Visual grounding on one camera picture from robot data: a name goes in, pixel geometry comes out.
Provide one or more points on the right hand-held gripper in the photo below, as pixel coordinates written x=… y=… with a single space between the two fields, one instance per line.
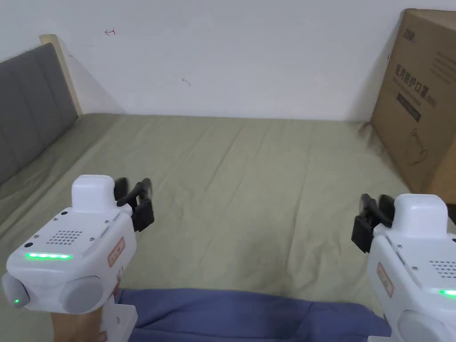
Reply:
x=416 y=256

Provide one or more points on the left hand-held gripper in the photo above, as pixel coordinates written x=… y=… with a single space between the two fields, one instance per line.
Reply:
x=71 y=228

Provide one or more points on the person's left hand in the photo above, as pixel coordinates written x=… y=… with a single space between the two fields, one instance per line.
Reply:
x=76 y=329

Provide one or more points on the bed with pale green sheet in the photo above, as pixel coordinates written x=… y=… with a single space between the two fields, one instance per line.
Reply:
x=228 y=185

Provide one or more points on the brown cardboard carton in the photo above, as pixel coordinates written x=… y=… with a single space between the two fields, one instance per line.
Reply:
x=416 y=107

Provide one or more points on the grey padded headboard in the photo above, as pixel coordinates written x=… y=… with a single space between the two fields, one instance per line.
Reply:
x=28 y=107

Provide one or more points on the blue garment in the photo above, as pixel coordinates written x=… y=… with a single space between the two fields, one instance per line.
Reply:
x=228 y=317

